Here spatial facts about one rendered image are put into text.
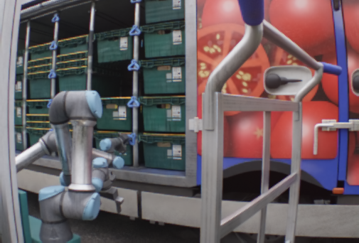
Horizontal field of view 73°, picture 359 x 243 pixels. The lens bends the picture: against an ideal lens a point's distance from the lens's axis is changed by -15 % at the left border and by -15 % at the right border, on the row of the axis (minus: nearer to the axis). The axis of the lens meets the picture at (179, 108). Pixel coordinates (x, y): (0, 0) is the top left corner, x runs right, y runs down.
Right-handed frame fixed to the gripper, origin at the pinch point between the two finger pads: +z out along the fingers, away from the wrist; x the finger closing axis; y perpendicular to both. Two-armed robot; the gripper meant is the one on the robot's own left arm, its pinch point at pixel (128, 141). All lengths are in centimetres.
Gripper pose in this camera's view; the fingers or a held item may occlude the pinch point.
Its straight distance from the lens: 211.7
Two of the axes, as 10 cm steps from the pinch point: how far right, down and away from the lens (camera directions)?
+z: 3.7, 0.1, 9.3
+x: -6.3, 7.3, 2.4
